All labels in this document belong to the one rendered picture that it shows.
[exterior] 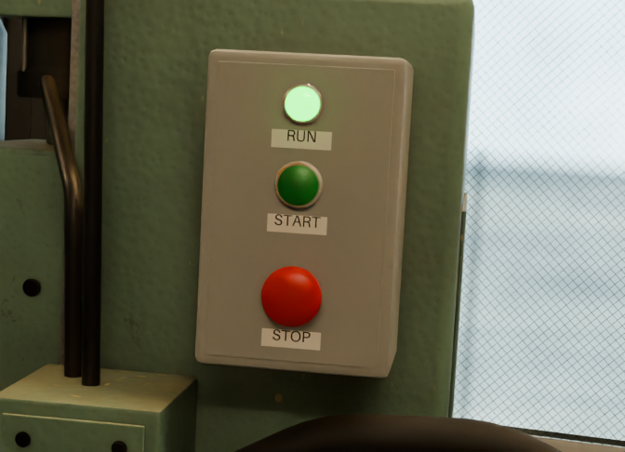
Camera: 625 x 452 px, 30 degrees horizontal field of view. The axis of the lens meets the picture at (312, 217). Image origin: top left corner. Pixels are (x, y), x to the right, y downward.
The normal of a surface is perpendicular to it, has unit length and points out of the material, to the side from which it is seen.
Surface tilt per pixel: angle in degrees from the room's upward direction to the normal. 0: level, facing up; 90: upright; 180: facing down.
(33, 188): 90
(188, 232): 90
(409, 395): 90
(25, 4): 90
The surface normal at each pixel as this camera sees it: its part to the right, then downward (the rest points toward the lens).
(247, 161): -0.14, 0.09
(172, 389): 0.05, -0.99
